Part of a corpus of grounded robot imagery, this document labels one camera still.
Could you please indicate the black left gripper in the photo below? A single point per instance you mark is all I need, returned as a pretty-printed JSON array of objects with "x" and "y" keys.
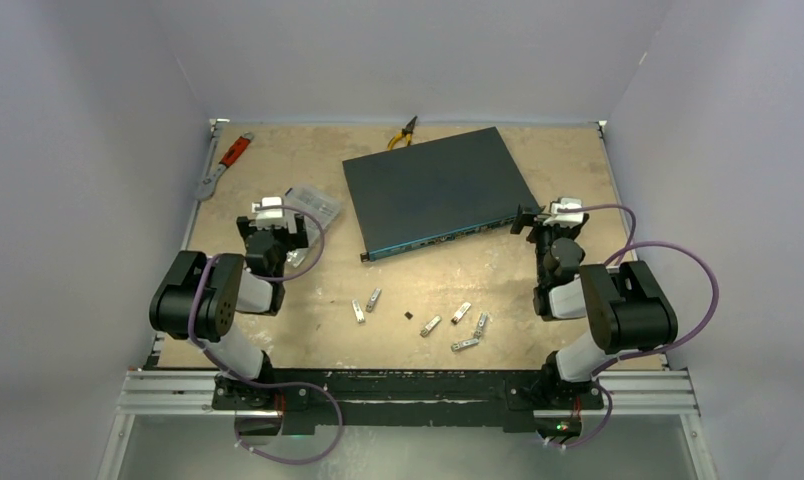
[{"x": 292, "y": 240}]

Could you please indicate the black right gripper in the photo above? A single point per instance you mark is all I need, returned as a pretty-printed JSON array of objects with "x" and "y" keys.
[{"x": 524, "y": 219}]

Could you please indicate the small white network plug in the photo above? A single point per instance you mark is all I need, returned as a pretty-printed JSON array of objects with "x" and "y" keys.
[{"x": 358, "y": 312}]

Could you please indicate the dark grey network switch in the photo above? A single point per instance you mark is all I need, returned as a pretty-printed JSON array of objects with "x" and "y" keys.
[{"x": 434, "y": 192}]

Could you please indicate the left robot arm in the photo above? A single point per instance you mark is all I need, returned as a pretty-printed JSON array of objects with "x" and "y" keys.
[{"x": 200, "y": 295}]

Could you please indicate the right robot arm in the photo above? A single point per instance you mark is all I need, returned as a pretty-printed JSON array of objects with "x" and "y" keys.
[{"x": 626, "y": 309}]

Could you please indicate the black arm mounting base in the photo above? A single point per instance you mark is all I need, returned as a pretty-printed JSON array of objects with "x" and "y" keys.
[{"x": 516, "y": 401}]

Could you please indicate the clear plastic organizer box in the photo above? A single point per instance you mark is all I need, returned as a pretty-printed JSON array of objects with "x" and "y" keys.
[{"x": 322, "y": 206}]

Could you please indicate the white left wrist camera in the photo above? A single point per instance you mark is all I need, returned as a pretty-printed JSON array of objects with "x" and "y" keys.
[{"x": 269, "y": 213}]

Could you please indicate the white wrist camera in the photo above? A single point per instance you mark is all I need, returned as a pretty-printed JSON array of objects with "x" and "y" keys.
[
  {"x": 565, "y": 212},
  {"x": 269, "y": 213}
]

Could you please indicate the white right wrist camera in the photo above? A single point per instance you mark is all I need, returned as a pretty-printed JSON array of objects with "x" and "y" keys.
[{"x": 565, "y": 212}]

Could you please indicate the red handled adjustable wrench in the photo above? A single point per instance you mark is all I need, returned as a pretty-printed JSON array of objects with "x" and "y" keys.
[{"x": 207, "y": 186}]

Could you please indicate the yellow handled pliers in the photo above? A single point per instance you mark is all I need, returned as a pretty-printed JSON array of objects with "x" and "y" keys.
[{"x": 404, "y": 136}]

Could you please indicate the aluminium frame rail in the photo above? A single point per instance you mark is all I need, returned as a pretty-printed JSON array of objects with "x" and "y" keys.
[{"x": 175, "y": 392}]

